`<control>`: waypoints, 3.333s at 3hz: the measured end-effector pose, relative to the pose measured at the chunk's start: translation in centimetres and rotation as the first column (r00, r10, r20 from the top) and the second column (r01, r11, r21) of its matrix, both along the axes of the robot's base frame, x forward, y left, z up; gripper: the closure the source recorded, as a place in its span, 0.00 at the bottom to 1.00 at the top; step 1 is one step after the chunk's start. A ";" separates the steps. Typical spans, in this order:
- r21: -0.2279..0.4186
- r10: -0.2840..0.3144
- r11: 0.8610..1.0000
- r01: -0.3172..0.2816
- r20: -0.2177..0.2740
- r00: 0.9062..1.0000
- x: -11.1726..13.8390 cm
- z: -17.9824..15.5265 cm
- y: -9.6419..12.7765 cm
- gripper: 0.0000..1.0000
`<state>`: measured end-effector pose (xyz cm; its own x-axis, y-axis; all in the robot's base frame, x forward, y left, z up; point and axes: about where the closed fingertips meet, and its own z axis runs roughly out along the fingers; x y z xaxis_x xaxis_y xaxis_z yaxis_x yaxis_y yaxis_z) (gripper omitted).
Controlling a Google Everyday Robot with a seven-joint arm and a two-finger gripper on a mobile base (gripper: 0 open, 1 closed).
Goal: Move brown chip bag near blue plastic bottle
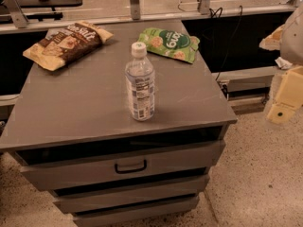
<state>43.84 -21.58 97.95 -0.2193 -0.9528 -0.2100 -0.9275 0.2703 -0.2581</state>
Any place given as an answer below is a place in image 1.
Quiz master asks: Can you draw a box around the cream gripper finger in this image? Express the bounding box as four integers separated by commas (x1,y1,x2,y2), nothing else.
266,66,303,124

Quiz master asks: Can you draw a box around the brown chip bag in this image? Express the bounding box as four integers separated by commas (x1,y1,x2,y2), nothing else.
23,21,113,71

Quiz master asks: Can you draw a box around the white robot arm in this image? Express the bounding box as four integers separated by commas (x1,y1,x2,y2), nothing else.
259,4,303,124

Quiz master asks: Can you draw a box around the green chip bag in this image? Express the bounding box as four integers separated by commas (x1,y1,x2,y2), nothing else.
138,27,200,63

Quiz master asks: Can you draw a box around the clear plastic water bottle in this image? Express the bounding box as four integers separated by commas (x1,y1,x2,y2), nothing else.
125,42,155,121

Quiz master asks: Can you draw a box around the white crumpled wrapper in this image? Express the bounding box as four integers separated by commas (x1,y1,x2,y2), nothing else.
276,57,293,70

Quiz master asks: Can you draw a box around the grey drawer cabinet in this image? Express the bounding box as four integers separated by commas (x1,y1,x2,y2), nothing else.
1,22,237,227

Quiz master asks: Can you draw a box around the black background table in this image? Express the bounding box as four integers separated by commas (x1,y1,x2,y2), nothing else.
16,0,82,21

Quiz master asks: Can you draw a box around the black hanging cable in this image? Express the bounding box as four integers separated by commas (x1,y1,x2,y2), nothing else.
177,0,244,82

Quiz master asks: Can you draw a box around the black drawer handle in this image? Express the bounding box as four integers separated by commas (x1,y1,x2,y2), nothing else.
115,160,148,174

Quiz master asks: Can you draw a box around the metal railing frame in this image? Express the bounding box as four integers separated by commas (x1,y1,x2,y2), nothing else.
1,0,302,34

